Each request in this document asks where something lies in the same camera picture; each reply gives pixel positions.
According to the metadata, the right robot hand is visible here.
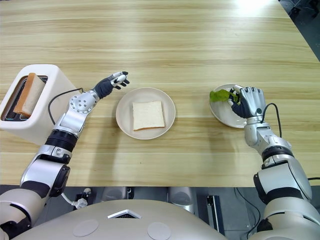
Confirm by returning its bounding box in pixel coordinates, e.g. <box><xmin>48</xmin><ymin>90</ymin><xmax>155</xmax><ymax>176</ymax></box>
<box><xmin>227</xmin><ymin>84</ymin><xmax>266</xmax><ymax>120</ymax></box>

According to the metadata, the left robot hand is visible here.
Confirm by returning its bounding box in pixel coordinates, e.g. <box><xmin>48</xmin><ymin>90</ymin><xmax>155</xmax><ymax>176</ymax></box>
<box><xmin>93</xmin><ymin>71</ymin><xmax>131</xmax><ymax>99</ymax></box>

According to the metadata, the green lettuce leaf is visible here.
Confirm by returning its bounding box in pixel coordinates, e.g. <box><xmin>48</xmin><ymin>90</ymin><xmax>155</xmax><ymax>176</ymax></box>
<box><xmin>209</xmin><ymin>89</ymin><xmax>241</xmax><ymax>105</ymax></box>

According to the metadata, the white plate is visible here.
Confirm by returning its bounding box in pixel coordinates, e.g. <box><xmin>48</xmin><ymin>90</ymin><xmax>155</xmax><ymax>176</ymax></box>
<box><xmin>208</xmin><ymin>83</ymin><xmax>248</xmax><ymax>129</ymax></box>

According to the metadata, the cream plate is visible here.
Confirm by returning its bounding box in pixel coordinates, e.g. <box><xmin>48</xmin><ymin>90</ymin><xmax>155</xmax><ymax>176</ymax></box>
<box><xmin>115</xmin><ymin>87</ymin><xmax>177</xmax><ymax>140</ymax></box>

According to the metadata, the bread slice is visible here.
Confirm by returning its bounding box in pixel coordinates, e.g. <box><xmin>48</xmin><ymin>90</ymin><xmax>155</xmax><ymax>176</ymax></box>
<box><xmin>13</xmin><ymin>72</ymin><xmax>46</xmax><ymax>117</ymax></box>
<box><xmin>131</xmin><ymin>100</ymin><xmax>167</xmax><ymax>132</ymax></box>

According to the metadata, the cream toaster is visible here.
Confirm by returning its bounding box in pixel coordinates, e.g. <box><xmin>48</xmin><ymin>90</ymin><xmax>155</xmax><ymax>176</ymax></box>
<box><xmin>0</xmin><ymin>64</ymin><xmax>79</xmax><ymax>146</ymax></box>

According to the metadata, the robot body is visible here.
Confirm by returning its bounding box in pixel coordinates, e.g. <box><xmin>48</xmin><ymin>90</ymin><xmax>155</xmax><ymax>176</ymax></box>
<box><xmin>27</xmin><ymin>199</ymin><xmax>227</xmax><ymax>240</ymax></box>

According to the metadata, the black cable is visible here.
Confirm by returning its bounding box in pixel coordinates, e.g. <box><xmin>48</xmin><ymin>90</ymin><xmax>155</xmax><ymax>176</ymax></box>
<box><xmin>47</xmin><ymin>87</ymin><xmax>84</xmax><ymax>125</ymax></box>
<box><xmin>259</xmin><ymin>102</ymin><xmax>283</xmax><ymax>139</ymax></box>

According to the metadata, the white cord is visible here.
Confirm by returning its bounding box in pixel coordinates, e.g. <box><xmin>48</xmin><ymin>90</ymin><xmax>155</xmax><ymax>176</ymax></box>
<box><xmin>60</xmin><ymin>188</ymin><xmax>92</xmax><ymax>209</ymax></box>

